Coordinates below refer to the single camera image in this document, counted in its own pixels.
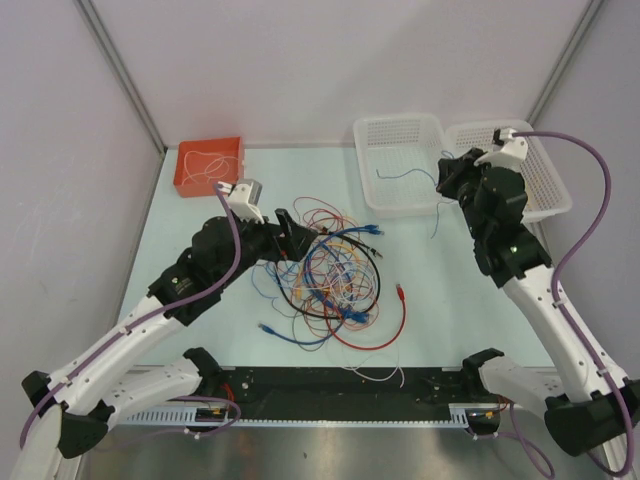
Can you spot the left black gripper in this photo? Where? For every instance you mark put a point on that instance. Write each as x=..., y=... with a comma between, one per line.
x=292, y=246

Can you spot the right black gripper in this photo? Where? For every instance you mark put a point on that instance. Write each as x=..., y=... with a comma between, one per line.
x=450, y=170

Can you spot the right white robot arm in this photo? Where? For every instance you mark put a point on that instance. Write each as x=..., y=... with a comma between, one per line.
x=592, y=398

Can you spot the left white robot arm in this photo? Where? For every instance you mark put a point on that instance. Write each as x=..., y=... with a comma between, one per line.
x=77, y=405

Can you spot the left white plastic basket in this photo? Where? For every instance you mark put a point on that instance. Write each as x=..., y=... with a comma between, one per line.
x=397, y=157

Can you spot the white plastic basket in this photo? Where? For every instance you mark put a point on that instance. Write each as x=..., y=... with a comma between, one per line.
x=397, y=157
x=547, y=194

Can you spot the right white plastic basket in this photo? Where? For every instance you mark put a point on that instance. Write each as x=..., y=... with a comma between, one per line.
x=547, y=194

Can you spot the orange plastic box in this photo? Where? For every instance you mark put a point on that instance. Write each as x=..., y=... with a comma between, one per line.
x=201, y=163

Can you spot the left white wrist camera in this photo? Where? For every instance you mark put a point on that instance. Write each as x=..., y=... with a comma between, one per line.
x=243, y=198

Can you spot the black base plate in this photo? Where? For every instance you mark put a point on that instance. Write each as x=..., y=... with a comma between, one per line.
x=310, y=394

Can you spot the white slotted cable duct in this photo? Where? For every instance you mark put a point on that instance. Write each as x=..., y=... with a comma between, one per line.
x=181, y=416

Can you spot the right aluminium corner post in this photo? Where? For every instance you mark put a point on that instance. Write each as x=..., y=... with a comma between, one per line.
x=568, y=54

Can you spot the aluminium corner post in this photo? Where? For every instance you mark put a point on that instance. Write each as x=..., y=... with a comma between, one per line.
x=108, y=49
x=568, y=54

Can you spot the left aluminium corner post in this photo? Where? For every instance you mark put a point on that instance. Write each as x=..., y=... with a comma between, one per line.
x=108, y=49

